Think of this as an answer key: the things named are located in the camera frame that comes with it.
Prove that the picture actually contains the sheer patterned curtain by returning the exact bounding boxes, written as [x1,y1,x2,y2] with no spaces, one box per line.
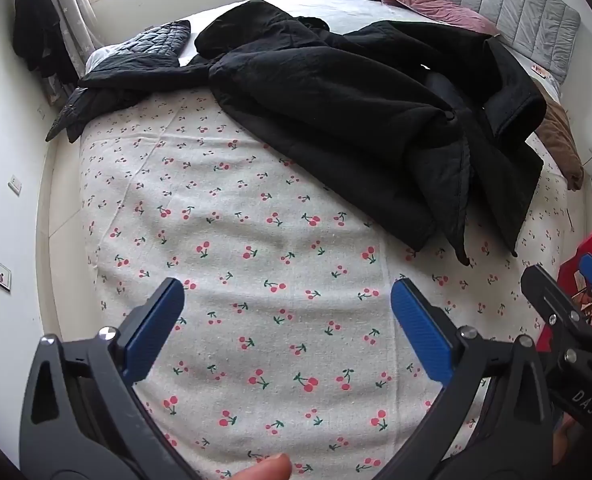
[50,0,101,76]

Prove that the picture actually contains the person's left hand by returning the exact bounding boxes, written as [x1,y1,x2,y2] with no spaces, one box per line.
[224,452,293,480]

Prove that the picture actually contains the white bed sheet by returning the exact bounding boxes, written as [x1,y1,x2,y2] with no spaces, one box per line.
[84,0,564,106]

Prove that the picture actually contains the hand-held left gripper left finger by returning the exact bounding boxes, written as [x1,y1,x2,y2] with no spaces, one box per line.
[20,276,201,480]

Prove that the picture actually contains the dark quilted jacket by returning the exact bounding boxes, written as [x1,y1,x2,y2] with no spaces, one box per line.
[46,20,193,143]

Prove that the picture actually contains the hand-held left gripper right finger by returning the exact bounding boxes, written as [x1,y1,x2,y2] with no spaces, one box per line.
[373,278,559,480]

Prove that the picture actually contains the person's right hand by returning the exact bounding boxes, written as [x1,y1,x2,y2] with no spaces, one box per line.
[551,412,578,467]

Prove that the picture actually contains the cherry print bed sheet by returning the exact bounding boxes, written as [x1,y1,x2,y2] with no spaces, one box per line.
[68,85,584,480]

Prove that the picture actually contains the black coat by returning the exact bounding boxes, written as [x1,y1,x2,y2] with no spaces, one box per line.
[67,0,548,267]

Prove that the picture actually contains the hanging black clothes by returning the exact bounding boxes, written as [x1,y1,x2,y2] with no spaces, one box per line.
[13,0,79,86]

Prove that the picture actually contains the grey padded headboard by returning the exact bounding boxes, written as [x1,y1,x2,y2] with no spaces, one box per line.
[401,0,582,83]

